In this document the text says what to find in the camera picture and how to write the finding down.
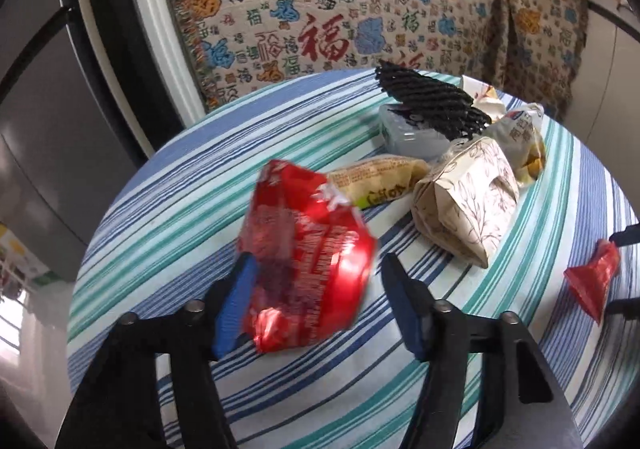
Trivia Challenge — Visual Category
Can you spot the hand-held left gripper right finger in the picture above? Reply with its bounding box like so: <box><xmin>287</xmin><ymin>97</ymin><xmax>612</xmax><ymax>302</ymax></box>
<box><xmin>381</xmin><ymin>253</ymin><xmax>586</xmax><ymax>449</ymax></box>

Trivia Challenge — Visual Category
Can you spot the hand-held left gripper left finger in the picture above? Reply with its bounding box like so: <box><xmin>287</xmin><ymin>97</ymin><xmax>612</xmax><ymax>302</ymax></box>
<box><xmin>55</xmin><ymin>251</ymin><xmax>261</xmax><ymax>449</ymax></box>

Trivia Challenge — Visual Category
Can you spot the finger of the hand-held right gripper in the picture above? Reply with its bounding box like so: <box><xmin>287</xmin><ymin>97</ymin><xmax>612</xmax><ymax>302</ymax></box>
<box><xmin>604</xmin><ymin>299</ymin><xmax>640</xmax><ymax>316</ymax></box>
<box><xmin>607</xmin><ymin>223</ymin><xmax>640</xmax><ymax>248</ymax></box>

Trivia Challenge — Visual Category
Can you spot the red plastic bag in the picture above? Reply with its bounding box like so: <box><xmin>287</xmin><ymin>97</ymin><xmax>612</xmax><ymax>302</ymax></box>
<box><xmin>563</xmin><ymin>239</ymin><xmax>622</xmax><ymax>326</ymax></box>

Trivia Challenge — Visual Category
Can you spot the red snack wrapper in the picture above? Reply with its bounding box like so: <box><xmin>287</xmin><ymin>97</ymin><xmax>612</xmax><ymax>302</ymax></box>
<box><xmin>236</xmin><ymin>159</ymin><xmax>378</xmax><ymax>355</ymax></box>

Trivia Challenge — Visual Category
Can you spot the round striped table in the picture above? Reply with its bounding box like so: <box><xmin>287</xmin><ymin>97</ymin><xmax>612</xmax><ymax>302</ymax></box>
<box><xmin>65</xmin><ymin>69</ymin><xmax>640</xmax><ymax>449</ymax></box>

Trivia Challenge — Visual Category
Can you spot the beige floral paper bag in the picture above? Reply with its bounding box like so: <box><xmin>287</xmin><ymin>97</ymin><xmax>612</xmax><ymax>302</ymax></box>
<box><xmin>412</xmin><ymin>136</ymin><xmax>521</xmax><ymax>270</ymax></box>

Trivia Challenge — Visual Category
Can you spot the yellow green snack packet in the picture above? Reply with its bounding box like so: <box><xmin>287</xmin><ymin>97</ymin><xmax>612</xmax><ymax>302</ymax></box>
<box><xmin>327</xmin><ymin>154</ymin><xmax>431</xmax><ymax>210</ymax></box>

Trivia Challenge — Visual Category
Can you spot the white snack packet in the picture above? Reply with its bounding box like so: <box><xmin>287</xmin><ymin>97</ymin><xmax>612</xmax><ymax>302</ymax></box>
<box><xmin>487</xmin><ymin>102</ymin><xmax>547</xmax><ymax>187</ymax></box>

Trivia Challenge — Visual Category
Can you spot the kitchen counter cabinet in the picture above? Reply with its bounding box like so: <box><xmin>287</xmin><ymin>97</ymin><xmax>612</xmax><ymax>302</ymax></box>
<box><xmin>560</xmin><ymin>0</ymin><xmax>640</xmax><ymax>210</ymax></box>

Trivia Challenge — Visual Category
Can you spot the clear plastic container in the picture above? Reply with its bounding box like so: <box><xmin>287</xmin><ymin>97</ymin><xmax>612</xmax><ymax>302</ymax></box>
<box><xmin>377</xmin><ymin>102</ymin><xmax>451</xmax><ymax>160</ymax></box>

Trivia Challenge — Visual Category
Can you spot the white paper wrapper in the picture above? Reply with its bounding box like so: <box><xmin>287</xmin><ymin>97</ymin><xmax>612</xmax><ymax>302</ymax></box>
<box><xmin>460</xmin><ymin>74</ymin><xmax>507</xmax><ymax>123</ymax></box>

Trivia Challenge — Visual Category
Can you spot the black crumpled wrapper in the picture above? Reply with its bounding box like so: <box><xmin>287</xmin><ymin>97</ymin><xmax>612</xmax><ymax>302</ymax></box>
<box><xmin>375</xmin><ymin>60</ymin><xmax>493</xmax><ymax>141</ymax></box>

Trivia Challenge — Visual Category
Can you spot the grey refrigerator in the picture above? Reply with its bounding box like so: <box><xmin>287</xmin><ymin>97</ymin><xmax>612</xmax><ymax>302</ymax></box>
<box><xmin>0</xmin><ymin>0</ymin><xmax>151</xmax><ymax>280</ymax></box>

